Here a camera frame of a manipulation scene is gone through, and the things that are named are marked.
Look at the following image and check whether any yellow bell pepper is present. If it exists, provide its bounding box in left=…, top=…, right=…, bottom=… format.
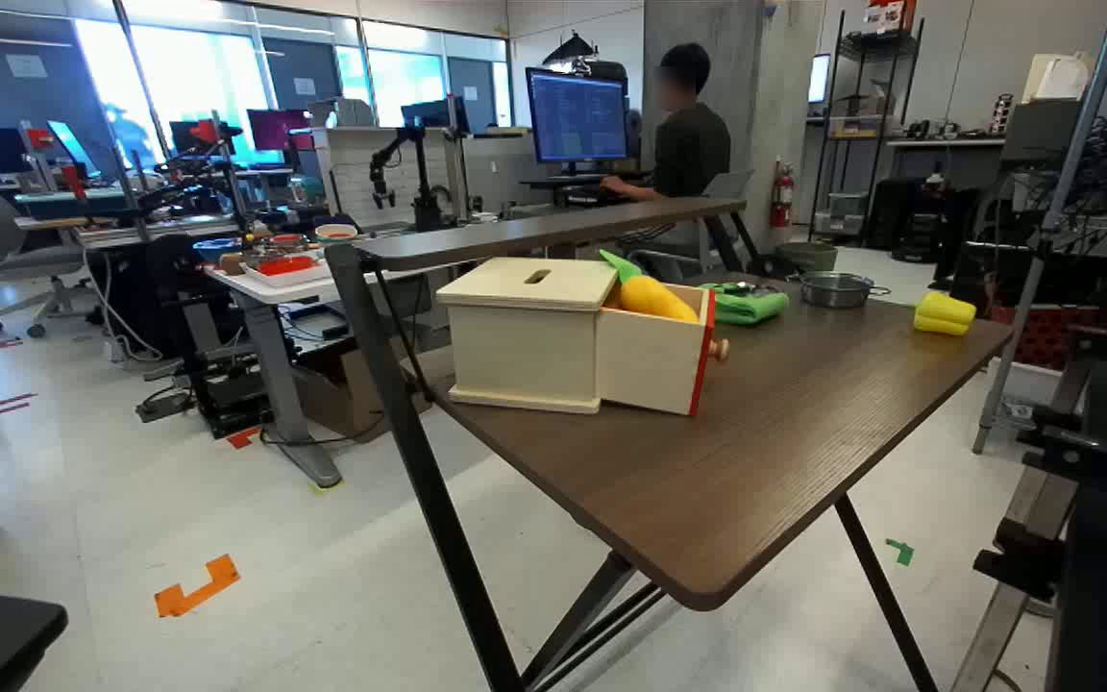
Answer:
left=914, top=289, right=978, bottom=338

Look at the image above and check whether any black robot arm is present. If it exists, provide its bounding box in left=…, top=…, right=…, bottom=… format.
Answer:
left=973, top=325, right=1107, bottom=692

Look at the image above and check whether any cream wooden box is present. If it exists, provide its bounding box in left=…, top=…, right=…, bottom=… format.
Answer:
left=437, top=259, right=719, bottom=414

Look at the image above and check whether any yellow toy corn cob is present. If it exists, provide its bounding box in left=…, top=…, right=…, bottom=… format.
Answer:
left=604, top=248, right=695, bottom=323

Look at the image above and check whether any green folded cloth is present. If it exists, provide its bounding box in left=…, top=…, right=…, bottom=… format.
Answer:
left=713, top=283, right=788, bottom=325

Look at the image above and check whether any computer monitor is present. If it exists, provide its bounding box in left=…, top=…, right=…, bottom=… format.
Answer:
left=526, top=69, right=632, bottom=166

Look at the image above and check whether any seated person in dark shirt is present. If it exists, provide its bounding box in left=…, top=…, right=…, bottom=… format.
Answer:
left=600, top=42, right=732, bottom=201

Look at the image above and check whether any dark wooden folding table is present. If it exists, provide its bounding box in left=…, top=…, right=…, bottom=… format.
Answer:
left=328, top=204, right=1011, bottom=692

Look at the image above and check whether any red fire extinguisher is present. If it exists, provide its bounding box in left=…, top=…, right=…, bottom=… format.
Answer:
left=770, top=159, right=796, bottom=229

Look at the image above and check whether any white desk with red items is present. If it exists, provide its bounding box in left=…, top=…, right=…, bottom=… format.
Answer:
left=199, top=247, right=381, bottom=487

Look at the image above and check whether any silver metal bowl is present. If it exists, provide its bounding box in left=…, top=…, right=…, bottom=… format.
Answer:
left=799, top=273, right=874, bottom=312

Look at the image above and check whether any orange floor tape marker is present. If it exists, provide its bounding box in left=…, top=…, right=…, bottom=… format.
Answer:
left=154, top=553, right=237, bottom=619

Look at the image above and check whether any metal shelving rack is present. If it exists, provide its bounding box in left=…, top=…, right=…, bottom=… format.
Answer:
left=810, top=0, right=922, bottom=239

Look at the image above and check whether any grey office chair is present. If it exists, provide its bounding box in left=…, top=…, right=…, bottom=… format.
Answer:
left=0, top=196, right=86, bottom=338

